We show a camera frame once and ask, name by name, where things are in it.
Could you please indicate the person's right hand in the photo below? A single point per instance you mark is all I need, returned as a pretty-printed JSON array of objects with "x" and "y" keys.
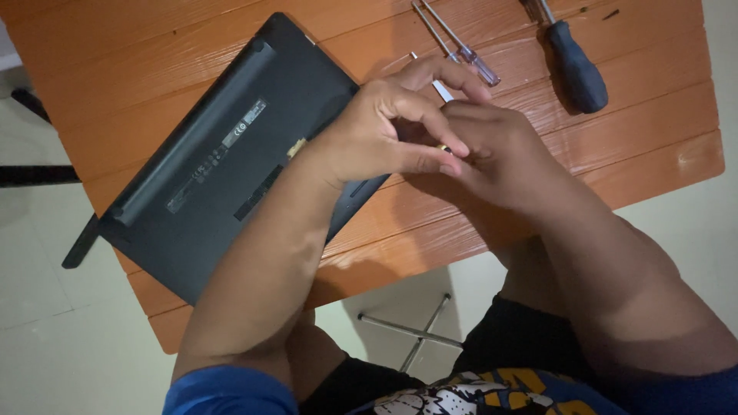
[{"x": 507, "y": 155}]

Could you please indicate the person's left hand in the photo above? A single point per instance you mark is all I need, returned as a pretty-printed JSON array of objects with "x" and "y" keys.
[{"x": 363, "y": 138}]

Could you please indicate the person's right fingers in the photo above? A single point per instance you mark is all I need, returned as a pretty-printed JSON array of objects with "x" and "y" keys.
[{"x": 475, "y": 138}]

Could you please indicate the small yellow black screwdriver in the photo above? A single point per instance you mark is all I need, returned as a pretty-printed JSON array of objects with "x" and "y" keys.
[{"x": 444, "y": 148}]

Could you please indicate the person's right leg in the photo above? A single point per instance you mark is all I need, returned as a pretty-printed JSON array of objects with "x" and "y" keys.
[{"x": 530, "y": 276}]

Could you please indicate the person's leg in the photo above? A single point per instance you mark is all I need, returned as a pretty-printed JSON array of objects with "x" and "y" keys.
[
  {"x": 314, "y": 357},
  {"x": 530, "y": 276}
]

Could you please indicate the small dark screw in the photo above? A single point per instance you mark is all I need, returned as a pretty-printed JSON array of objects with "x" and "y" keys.
[{"x": 610, "y": 14}]

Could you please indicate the black shorts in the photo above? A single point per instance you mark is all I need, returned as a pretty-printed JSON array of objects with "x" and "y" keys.
[{"x": 519, "y": 340}]

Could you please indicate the black laptop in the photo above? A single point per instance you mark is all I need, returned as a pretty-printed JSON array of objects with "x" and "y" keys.
[{"x": 230, "y": 173}]

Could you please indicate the blue printed shirt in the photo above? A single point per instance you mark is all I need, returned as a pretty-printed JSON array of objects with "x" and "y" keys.
[{"x": 473, "y": 395}]

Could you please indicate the person's left leg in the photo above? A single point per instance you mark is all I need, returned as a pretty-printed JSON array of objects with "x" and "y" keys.
[{"x": 314, "y": 357}]

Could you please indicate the black chair frame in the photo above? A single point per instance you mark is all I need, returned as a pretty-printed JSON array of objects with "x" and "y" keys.
[{"x": 34, "y": 174}]

